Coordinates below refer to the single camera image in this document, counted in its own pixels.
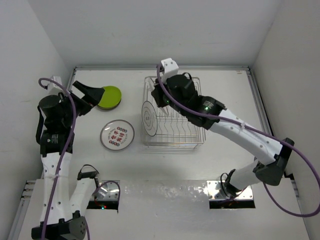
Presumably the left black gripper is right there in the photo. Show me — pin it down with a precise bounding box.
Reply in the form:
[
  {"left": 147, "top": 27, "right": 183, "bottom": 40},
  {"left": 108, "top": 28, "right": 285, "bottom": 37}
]
[{"left": 59, "top": 81, "right": 104, "bottom": 126}]

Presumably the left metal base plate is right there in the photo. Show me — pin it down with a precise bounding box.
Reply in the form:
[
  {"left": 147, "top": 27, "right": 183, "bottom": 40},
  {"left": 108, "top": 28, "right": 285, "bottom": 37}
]
[{"left": 90, "top": 180, "right": 120, "bottom": 202}]

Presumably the dark grey blue plate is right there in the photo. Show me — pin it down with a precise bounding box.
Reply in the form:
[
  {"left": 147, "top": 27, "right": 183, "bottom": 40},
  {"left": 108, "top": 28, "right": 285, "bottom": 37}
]
[{"left": 97, "top": 99, "right": 122, "bottom": 111}]

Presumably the metal wire dish rack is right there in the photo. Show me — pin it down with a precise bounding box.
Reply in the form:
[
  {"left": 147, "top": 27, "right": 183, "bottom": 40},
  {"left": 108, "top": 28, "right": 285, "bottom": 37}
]
[{"left": 141, "top": 76, "right": 206, "bottom": 151}]

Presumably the metal base plate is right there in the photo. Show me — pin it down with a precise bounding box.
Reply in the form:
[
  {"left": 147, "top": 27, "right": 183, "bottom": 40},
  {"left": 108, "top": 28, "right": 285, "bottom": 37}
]
[
  {"left": 90, "top": 180, "right": 120, "bottom": 202},
  {"left": 206, "top": 180, "right": 254, "bottom": 202}
]

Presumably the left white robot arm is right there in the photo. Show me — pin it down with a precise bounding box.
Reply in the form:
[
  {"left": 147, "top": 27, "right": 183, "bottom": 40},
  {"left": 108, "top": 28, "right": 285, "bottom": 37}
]
[{"left": 31, "top": 81, "right": 105, "bottom": 240}]

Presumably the white plate orange flower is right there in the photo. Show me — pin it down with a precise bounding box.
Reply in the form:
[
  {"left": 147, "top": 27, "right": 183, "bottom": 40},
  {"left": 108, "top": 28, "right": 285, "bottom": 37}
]
[{"left": 159, "top": 107, "right": 168, "bottom": 114}]

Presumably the white plate dark pattern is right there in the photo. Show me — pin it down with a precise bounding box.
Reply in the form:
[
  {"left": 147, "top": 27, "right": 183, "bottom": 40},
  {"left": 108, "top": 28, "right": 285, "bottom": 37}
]
[{"left": 141, "top": 101, "right": 158, "bottom": 137}]

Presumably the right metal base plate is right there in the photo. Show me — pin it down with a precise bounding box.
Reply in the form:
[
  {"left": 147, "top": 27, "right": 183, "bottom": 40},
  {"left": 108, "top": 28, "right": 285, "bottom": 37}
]
[{"left": 206, "top": 180, "right": 254, "bottom": 202}]

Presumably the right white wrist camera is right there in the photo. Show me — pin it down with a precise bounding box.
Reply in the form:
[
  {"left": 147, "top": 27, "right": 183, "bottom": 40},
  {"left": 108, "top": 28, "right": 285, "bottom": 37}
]
[{"left": 159, "top": 58, "right": 179, "bottom": 84}]

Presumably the white plate colourful print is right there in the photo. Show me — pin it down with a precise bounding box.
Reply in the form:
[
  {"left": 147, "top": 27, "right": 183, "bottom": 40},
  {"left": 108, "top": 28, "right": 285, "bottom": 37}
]
[{"left": 99, "top": 119, "right": 135, "bottom": 152}]

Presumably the green plate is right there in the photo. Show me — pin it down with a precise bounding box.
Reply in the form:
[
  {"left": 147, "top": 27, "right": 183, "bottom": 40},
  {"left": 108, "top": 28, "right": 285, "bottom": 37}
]
[{"left": 97, "top": 85, "right": 122, "bottom": 110}]

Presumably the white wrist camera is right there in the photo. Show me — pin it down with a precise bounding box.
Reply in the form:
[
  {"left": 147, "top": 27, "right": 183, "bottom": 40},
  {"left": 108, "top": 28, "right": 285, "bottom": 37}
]
[
  {"left": 159, "top": 58, "right": 179, "bottom": 84},
  {"left": 47, "top": 75, "right": 63, "bottom": 95}
]

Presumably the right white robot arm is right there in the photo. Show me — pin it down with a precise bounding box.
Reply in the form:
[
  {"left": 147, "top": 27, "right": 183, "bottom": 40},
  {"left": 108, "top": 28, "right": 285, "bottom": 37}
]
[{"left": 151, "top": 72, "right": 294, "bottom": 198}]

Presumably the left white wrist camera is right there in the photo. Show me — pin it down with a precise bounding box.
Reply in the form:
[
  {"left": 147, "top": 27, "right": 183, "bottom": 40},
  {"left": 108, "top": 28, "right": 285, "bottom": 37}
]
[{"left": 47, "top": 75, "right": 63, "bottom": 95}]

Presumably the aluminium table frame rail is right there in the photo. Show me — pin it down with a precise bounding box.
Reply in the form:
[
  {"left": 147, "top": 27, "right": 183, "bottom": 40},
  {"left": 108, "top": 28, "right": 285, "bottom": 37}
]
[{"left": 9, "top": 65, "right": 300, "bottom": 240}]

